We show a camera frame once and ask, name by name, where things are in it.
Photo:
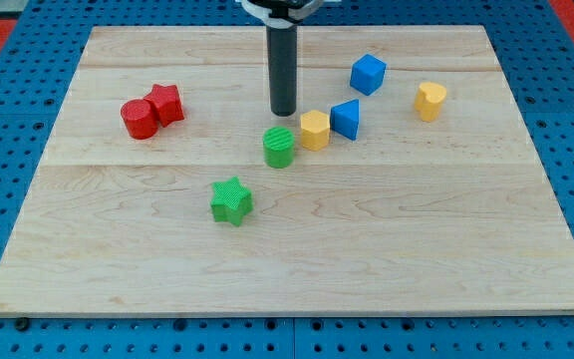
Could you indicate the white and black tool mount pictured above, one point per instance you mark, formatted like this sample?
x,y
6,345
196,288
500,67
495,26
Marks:
x,y
281,13

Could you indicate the green cylinder block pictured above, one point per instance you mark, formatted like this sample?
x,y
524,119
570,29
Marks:
x,y
278,147

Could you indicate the green star block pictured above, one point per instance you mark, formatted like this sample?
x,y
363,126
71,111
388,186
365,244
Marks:
x,y
231,201

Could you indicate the blue cube block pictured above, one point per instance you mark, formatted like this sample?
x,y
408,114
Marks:
x,y
367,74

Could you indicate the blue triangle block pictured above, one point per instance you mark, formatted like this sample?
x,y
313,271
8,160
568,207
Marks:
x,y
345,119

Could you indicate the yellow heart block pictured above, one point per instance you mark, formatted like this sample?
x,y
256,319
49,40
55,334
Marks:
x,y
429,99

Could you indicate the red cylinder block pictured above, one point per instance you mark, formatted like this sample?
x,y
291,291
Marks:
x,y
139,119

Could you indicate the red star block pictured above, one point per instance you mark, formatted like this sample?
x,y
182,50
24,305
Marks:
x,y
166,102

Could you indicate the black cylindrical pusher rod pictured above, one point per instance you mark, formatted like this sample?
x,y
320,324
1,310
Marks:
x,y
282,69

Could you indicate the light wooden board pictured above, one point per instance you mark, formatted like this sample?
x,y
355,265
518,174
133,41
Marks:
x,y
454,217

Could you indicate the yellow hexagon block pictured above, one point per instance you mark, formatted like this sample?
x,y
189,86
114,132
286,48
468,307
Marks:
x,y
315,130

